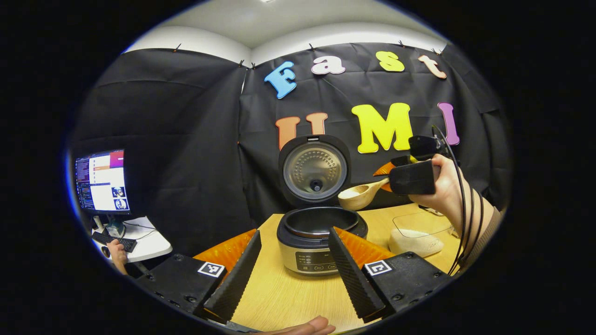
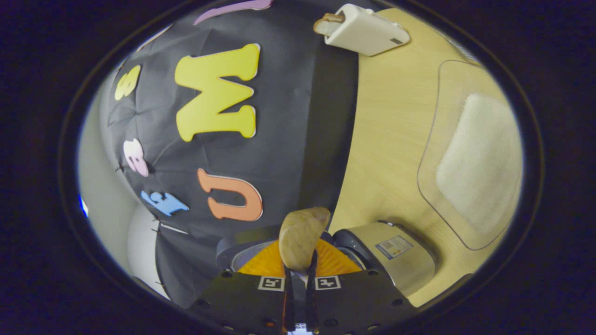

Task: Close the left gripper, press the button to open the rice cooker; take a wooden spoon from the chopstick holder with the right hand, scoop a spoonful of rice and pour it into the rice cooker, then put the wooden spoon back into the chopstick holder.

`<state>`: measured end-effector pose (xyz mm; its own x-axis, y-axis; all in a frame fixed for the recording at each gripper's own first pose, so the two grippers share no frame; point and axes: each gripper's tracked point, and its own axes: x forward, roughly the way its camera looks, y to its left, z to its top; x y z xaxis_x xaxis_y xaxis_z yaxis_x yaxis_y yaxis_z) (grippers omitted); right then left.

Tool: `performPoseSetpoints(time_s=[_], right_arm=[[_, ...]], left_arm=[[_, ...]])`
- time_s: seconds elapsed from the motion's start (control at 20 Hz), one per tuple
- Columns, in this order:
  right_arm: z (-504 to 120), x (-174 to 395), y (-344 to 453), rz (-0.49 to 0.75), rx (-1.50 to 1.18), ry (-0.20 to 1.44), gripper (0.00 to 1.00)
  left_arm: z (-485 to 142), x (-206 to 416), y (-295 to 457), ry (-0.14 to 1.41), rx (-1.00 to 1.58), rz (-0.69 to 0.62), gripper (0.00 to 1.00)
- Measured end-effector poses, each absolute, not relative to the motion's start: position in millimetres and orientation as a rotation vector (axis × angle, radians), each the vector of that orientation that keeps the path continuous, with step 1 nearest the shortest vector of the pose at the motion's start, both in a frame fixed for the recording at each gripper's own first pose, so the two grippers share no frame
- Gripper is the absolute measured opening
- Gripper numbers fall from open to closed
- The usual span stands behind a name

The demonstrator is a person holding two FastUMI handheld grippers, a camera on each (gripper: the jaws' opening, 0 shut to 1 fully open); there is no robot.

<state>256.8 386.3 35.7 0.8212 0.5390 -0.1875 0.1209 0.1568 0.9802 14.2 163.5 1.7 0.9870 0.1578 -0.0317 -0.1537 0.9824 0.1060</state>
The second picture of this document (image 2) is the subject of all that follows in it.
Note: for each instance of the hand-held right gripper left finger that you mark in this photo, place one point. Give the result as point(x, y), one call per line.
point(242, 298)

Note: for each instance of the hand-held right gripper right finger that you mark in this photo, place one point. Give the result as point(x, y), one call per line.
point(358, 298)

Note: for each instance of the silver black rice cooker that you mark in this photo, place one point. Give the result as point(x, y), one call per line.
point(400, 265)

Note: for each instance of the wooden spoon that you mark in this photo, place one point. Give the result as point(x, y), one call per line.
point(302, 237)

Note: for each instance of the black backdrop cloth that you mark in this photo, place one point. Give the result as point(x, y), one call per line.
point(288, 139)

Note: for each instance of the clear plastic container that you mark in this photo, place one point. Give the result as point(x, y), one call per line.
point(447, 93)

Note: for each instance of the white toaster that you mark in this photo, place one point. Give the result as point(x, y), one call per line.
point(368, 32)

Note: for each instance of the toast bread slice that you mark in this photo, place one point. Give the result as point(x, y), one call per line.
point(326, 30)
point(328, 19)

